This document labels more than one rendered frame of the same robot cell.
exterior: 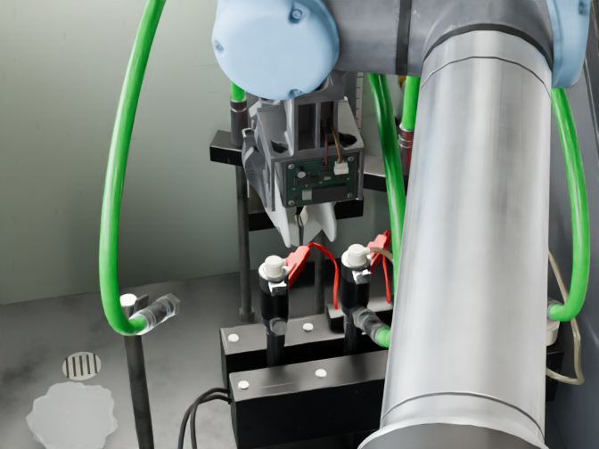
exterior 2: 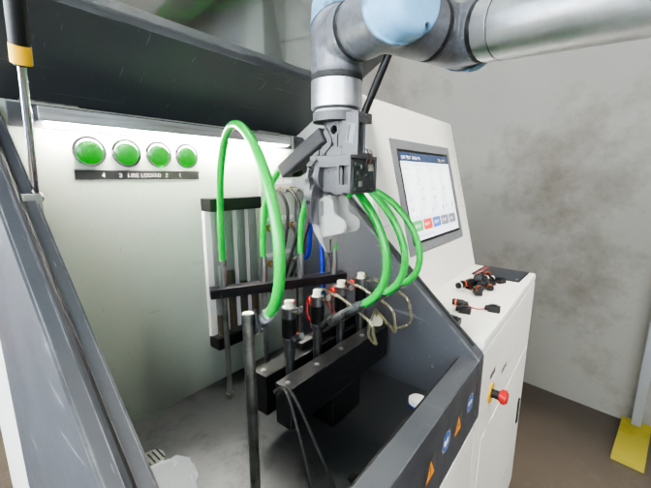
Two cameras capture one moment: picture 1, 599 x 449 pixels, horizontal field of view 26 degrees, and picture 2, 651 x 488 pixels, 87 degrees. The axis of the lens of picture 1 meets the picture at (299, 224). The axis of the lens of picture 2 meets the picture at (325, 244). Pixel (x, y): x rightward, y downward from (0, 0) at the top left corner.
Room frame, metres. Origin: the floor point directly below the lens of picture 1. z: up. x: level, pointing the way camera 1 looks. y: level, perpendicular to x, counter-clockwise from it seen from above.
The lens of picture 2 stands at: (0.38, 0.35, 1.34)
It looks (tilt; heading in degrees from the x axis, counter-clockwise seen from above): 11 degrees down; 320
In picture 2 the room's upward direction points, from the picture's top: straight up
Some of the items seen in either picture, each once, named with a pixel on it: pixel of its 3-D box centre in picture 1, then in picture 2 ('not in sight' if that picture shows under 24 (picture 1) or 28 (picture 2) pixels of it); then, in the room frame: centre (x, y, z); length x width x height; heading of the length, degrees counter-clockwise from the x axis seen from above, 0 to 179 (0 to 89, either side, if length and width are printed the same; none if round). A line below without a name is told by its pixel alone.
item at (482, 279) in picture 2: not in sight; (481, 280); (0.88, -0.73, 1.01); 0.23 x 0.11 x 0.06; 101
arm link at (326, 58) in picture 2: not in sight; (338, 40); (0.77, 0.00, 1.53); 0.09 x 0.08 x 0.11; 172
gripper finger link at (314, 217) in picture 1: (324, 214); (343, 224); (0.78, -0.02, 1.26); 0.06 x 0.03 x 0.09; 11
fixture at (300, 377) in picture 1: (387, 386); (328, 375); (0.90, -0.09, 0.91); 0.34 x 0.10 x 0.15; 101
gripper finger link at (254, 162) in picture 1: (273, 159); (318, 196); (0.79, 0.02, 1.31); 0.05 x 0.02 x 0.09; 101
